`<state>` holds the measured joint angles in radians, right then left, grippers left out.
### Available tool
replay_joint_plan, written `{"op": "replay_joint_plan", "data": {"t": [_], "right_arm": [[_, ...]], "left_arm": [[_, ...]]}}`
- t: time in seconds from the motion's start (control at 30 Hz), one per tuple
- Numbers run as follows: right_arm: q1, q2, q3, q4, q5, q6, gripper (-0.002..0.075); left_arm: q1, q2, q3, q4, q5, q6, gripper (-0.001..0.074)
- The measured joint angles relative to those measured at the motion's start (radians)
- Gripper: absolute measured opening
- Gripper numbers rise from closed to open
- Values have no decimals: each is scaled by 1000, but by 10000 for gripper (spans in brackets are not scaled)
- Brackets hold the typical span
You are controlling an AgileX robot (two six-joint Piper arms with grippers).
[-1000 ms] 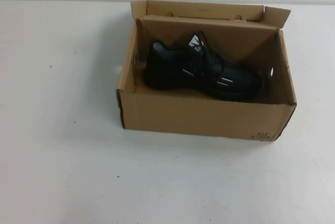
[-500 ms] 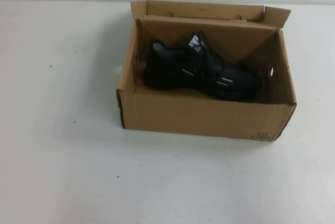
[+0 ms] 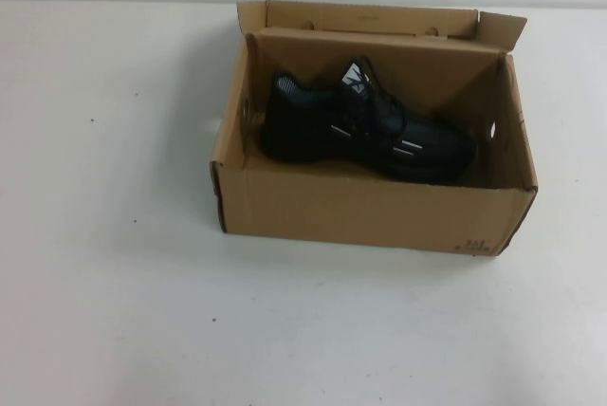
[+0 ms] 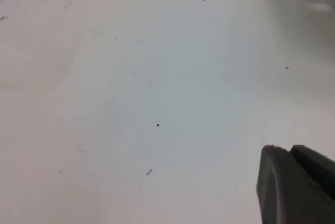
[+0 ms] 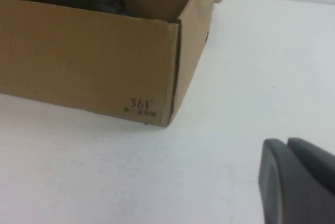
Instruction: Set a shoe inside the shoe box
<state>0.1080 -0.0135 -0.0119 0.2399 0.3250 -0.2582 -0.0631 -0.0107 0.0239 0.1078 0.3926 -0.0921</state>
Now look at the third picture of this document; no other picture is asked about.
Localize brown cardboard shoe box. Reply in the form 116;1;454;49
208;0;540;258

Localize black knit sneaker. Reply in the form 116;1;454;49
258;55;478;185

